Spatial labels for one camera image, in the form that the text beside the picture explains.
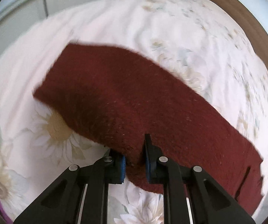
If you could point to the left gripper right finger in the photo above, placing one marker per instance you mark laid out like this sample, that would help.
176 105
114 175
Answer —
191 195

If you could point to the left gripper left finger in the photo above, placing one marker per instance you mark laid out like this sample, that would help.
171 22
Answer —
79 194

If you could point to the dark red knit sweater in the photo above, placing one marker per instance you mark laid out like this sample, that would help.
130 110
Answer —
114 97

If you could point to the floral pink bed duvet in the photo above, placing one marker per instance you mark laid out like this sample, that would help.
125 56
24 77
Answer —
209 52

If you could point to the wooden headboard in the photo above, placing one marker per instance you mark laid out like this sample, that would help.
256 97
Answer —
254 31

